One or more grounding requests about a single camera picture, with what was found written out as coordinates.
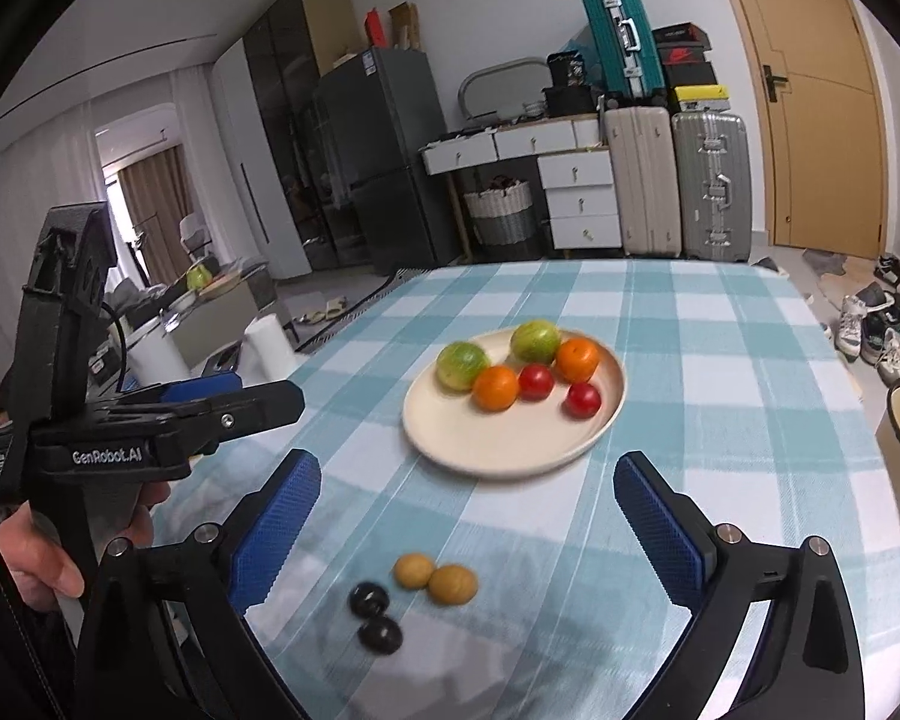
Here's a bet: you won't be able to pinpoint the dark plum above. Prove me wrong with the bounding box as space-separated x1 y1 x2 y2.
357 614 404 655
347 582 390 619

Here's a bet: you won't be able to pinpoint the brown longan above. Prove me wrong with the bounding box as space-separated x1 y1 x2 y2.
427 564 479 606
391 553 436 590

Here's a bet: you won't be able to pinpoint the green yellow citrus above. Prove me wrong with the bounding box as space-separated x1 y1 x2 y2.
510 319 562 366
436 341 491 392

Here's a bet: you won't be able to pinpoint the large orange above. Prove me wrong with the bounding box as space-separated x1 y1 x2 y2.
471 364 520 413

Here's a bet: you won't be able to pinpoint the red tomato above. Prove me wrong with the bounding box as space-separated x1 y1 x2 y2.
518 362 554 401
564 382 603 419

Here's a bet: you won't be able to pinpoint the small orange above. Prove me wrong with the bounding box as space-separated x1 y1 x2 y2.
554 337 601 383

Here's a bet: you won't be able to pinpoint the person's left hand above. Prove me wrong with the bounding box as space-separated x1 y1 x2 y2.
0 479 173 613

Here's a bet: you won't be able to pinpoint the white paper towel roll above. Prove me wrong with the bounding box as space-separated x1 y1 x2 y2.
240 314 301 382

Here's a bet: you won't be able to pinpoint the teal checked tablecloth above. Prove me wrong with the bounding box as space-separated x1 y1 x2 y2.
149 257 900 720

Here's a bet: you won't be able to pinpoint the cream round plate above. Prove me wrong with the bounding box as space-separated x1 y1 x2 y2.
401 343 628 479

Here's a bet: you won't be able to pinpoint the black refrigerator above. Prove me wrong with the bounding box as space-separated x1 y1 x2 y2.
318 47 461 275

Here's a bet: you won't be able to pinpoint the woven laundry basket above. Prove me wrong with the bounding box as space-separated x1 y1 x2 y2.
464 179 536 247

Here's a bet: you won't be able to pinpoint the white drawer desk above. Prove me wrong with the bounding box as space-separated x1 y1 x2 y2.
421 114 622 250

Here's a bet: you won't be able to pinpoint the beige hard suitcase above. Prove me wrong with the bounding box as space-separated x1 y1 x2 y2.
603 107 683 257

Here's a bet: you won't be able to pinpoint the silver hard suitcase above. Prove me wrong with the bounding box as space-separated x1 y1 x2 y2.
671 110 752 262

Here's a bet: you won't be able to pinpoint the teal hard suitcase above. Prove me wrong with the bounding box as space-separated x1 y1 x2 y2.
582 0 667 107

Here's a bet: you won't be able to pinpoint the stacked shoe boxes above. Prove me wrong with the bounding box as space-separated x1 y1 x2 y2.
652 21 718 114

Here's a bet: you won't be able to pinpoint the wooden door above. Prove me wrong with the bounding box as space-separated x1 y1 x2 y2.
730 0 888 259

